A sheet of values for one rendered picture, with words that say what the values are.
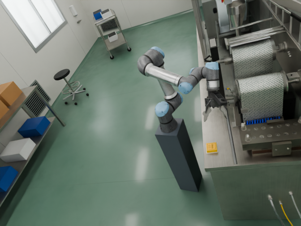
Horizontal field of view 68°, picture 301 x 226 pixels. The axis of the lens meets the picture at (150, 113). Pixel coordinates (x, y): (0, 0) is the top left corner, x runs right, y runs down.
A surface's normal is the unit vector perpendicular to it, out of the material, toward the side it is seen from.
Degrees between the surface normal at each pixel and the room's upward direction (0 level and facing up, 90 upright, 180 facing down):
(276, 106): 90
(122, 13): 90
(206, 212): 0
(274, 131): 0
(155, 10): 90
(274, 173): 90
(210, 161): 0
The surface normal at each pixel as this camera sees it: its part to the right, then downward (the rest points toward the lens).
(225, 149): -0.33, -0.72
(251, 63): -0.11, 0.69
